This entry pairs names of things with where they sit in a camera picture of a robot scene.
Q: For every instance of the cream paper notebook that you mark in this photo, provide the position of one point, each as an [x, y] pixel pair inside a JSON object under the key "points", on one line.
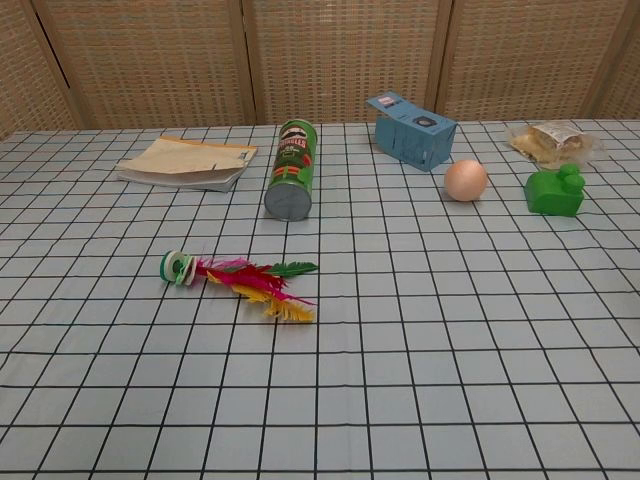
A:
{"points": [[185, 162]]}

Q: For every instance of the peach coloured ball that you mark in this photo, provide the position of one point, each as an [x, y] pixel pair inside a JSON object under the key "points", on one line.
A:
{"points": [[465, 180]]}

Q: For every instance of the green Pringles can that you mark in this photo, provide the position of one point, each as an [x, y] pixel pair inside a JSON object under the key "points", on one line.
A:
{"points": [[292, 170]]}

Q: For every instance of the green plastic building block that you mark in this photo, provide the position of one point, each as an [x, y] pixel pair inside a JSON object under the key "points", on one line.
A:
{"points": [[550, 195]]}

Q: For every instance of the woven folding screen panel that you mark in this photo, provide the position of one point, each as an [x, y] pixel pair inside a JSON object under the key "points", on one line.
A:
{"points": [[530, 60], [25, 75], [631, 75], [345, 60], [150, 60]]}

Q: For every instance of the blue cardboard box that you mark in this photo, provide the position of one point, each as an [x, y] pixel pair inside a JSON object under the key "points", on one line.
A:
{"points": [[415, 140]]}

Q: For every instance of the colourful feather shuttlecock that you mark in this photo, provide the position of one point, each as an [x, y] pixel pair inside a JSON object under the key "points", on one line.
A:
{"points": [[235, 275]]}

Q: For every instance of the blue checked tablecloth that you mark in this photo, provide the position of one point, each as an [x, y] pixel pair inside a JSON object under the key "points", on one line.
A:
{"points": [[400, 350]]}

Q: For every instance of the clear snack packet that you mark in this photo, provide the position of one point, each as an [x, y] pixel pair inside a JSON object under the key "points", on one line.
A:
{"points": [[545, 140]]}

